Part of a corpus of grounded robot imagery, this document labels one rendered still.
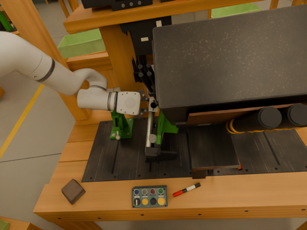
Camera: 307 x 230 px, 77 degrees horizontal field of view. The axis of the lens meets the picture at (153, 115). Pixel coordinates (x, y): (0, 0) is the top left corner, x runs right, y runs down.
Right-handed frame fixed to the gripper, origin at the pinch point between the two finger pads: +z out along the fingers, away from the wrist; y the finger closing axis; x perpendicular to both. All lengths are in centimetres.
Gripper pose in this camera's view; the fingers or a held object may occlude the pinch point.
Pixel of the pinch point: (151, 105)
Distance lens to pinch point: 85.7
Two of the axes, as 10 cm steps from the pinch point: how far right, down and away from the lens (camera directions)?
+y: 0.9, -10.0, 0.0
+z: 9.9, 0.9, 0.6
